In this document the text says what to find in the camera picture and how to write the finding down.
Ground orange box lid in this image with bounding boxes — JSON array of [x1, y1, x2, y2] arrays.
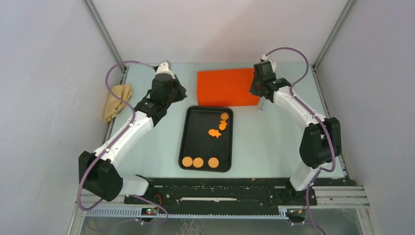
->
[[196, 68, 259, 107]]

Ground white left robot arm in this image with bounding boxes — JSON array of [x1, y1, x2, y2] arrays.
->
[[78, 73, 187, 204]]

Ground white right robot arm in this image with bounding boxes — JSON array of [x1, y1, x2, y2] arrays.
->
[[250, 60, 342, 205]]

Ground round orange swirl cookie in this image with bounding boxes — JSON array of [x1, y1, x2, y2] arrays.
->
[[220, 113, 229, 120]]

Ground beige cloth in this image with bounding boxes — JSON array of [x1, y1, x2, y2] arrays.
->
[[103, 84, 133, 122]]

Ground orange fish cookie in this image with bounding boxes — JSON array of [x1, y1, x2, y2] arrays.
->
[[208, 129, 222, 139], [219, 119, 228, 131]]

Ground black cookie tray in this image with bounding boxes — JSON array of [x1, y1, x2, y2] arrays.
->
[[178, 106, 233, 172]]

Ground round orange biscuit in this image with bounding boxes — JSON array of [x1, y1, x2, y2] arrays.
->
[[192, 157, 204, 168], [208, 157, 219, 168], [182, 156, 193, 167]]

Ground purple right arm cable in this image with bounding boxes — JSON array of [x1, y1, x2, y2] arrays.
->
[[261, 47, 337, 235]]

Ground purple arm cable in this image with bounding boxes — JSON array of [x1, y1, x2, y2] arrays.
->
[[77, 60, 169, 226], [261, 47, 337, 235]]

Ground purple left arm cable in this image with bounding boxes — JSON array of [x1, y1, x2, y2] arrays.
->
[[77, 60, 169, 226]]

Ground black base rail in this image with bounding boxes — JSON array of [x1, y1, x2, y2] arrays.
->
[[76, 176, 370, 224]]

